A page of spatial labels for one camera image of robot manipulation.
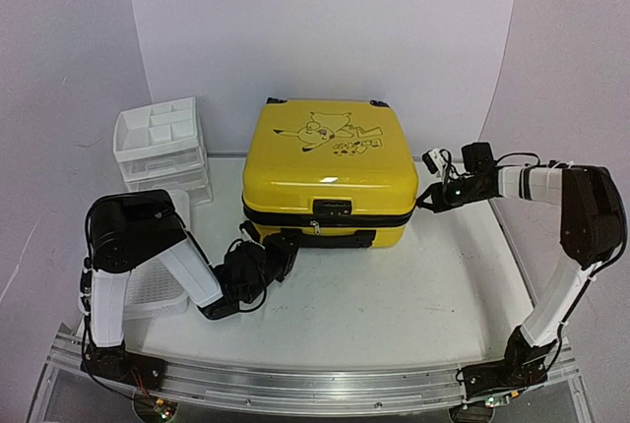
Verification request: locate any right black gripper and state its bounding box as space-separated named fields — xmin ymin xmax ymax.
xmin=417 ymin=177 xmax=489 ymax=213

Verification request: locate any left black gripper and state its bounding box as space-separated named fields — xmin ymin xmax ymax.
xmin=243 ymin=230 xmax=301 ymax=305

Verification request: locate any yellow Pikachu hard-shell suitcase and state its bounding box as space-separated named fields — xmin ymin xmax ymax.
xmin=241 ymin=97 xmax=419 ymax=248

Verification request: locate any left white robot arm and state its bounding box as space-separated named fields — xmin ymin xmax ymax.
xmin=80 ymin=190 xmax=298 ymax=393

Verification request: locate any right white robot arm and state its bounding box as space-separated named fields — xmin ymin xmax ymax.
xmin=415 ymin=142 xmax=628 ymax=404

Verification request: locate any white perforated plastic basket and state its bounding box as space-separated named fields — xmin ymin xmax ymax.
xmin=123 ymin=189 xmax=190 ymax=321

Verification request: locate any white plastic drawer organizer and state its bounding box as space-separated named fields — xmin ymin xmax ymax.
xmin=112 ymin=96 xmax=214 ymax=205

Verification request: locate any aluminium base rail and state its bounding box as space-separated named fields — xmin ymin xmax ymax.
xmin=27 ymin=326 xmax=594 ymax=422

